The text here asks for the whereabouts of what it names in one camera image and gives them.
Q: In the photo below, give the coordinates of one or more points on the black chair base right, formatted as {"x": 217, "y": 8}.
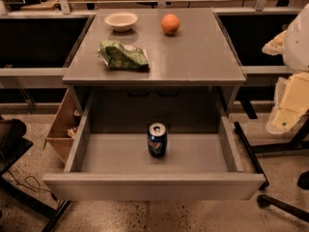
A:
{"x": 281, "y": 160}

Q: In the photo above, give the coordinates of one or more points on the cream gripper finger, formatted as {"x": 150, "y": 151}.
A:
{"x": 291, "y": 102}
{"x": 276, "y": 45}

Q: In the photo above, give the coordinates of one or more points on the white ceramic bowl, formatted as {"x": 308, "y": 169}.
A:
{"x": 121, "y": 21}

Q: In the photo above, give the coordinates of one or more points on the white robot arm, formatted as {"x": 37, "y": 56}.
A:
{"x": 296, "y": 43}

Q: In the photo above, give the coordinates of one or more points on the blue pepsi can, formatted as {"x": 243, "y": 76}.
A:
{"x": 157, "y": 140}

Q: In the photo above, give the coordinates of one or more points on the orange fruit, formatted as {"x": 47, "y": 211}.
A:
{"x": 170, "y": 24}

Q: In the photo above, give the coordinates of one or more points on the grey open top drawer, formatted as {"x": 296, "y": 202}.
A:
{"x": 110, "y": 160}

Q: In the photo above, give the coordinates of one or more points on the grey cabinet counter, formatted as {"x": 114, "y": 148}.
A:
{"x": 197, "y": 55}

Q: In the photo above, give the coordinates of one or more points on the green chip bag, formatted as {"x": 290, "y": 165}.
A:
{"x": 118, "y": 56}

